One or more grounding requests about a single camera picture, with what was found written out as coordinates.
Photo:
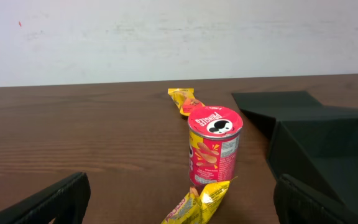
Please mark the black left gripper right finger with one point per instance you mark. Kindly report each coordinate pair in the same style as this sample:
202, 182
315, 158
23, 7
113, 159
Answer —
296, 202

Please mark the yellow orange snack packet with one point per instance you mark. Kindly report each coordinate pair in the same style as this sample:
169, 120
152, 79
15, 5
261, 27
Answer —
185, 100

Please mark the red Pringles can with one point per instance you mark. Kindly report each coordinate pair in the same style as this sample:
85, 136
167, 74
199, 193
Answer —
213, 143

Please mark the black open gift box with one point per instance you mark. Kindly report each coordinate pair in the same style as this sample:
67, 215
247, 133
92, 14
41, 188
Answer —
312, 142

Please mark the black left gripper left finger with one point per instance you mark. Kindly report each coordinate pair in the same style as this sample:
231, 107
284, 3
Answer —
65, 201

